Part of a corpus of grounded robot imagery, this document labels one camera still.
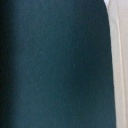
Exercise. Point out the beige slotted spatula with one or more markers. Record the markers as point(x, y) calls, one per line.
point(118, 20)

